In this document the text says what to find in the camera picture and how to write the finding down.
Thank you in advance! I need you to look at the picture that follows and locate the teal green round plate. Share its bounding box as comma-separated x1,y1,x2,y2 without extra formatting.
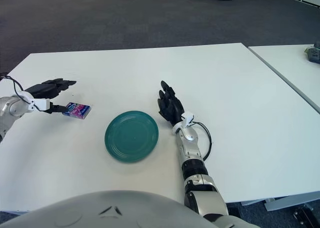
104,110,160,164

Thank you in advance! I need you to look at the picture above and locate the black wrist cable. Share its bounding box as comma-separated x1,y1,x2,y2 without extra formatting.
191,121,213,162
0,73,41,112

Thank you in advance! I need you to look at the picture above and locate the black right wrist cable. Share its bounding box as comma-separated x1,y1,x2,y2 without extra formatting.
191,121,213,162

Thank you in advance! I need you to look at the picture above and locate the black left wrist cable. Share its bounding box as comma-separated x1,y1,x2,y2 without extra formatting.
0,73,41,112

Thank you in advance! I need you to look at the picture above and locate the blue purple gum box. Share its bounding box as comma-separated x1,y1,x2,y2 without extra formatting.
63,102,93,120

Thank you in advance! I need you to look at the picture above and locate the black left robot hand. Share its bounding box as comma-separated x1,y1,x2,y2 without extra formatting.
24,78,77,114

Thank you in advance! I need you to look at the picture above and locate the grey metal table frame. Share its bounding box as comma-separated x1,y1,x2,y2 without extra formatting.
239,190,320,213

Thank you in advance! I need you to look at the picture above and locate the grey robot torso shell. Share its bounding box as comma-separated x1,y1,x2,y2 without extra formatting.
0,189,213,228

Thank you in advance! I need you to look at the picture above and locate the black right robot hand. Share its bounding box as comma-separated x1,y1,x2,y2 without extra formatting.
157,80,196,134

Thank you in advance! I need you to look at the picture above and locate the grey handheld controller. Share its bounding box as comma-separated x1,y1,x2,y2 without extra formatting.
304,41,320,63

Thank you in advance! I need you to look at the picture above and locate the black metal foot bracket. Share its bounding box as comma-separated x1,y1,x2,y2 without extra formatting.
293,203,320,223

